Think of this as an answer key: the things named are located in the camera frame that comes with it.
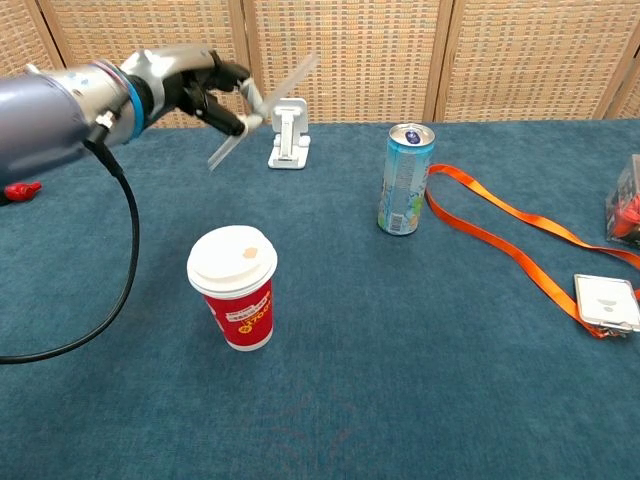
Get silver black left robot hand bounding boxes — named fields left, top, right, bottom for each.
left=121, top=44, right=270, bottom=139

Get transparent plastic straw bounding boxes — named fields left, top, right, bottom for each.
left=207, top=52, right=322, bottom=173

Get red cup with white lid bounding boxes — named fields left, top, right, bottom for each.
left=186, top=224, right=279, bottom=353

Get white phone stand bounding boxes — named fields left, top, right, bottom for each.
left=267, top=97, right=312, bottom=171

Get woven bamboo folding screen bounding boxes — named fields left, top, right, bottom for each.
left=0, top=0, right=640, bottom=130

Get light blue drink can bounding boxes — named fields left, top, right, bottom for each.
left=376, top=122, right=437, bottom=237

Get blue table cloth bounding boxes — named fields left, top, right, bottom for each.
left=0, top=118, right=640, bottom=480

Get clear box of red items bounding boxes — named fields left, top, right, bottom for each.
left=604, top=153, right=640, bottom=250

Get white badge card holder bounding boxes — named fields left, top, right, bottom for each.
left=573, top=273, right=640, bottom=337

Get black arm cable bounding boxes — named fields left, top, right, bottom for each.
left=0, top=124, right=142, bottom=365

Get orange lanyard strap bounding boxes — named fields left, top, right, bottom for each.
left=424, top=163, right=640, bottom=339

